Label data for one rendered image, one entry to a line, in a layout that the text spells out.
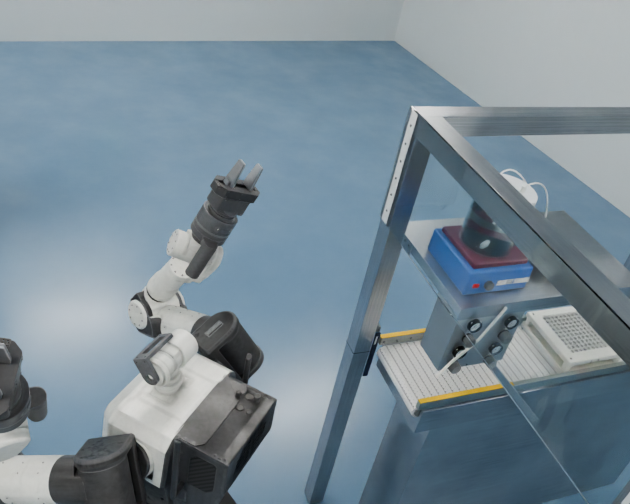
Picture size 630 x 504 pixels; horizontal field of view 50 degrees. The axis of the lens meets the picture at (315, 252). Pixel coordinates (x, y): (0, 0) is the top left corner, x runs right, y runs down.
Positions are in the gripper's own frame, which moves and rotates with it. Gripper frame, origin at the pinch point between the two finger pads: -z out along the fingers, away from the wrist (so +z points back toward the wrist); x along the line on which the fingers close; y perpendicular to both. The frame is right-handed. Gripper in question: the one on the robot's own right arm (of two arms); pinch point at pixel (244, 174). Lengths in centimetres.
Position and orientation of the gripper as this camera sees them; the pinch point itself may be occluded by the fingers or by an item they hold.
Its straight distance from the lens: 151.6
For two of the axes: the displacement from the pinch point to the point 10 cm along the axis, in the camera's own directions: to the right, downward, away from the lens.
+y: -5.1, -6.7, 5.4
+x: -6.7, -0.8, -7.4
